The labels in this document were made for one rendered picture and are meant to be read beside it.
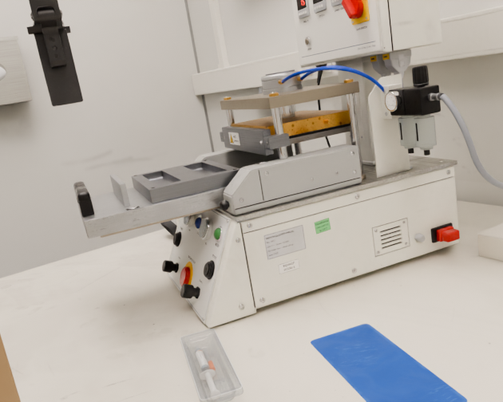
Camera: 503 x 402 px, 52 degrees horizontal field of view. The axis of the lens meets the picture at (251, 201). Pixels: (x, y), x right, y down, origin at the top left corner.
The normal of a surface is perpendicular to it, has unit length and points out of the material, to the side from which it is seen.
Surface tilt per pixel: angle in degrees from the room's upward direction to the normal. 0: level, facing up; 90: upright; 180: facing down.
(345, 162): 90
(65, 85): 90
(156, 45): 90
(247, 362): 0
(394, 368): 0
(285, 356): 0
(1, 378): 90
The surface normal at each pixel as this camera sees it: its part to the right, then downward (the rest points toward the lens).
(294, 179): 0.36, 0.15
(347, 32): -0.92, 0.23
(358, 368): -0.16, -0.96
